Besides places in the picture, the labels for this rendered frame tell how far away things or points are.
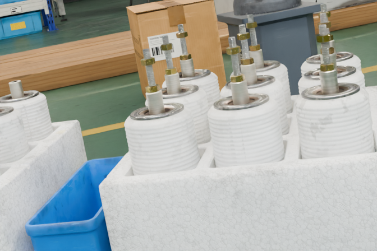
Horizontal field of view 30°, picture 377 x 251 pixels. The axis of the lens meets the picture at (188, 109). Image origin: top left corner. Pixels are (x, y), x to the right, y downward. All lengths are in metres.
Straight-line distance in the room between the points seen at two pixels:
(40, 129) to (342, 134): 0.59
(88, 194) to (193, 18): 0.96
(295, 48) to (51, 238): 0.74
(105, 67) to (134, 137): 1.92
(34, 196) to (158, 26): 1.06
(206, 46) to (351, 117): 1.26
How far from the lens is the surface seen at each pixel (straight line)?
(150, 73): 0.96
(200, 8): 2.11
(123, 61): 2.86
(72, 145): 1.31
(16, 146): 1.18
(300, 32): 1.53
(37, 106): 1.27
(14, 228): 1.06
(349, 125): 0.90
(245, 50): 1.05
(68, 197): 1.18
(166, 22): 2.10
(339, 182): 0.89
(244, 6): 1.53
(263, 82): 1.04
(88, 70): 2.85
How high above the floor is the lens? 0.47
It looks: 13 degrees down
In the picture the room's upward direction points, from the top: 10 degrees counter-clockwise
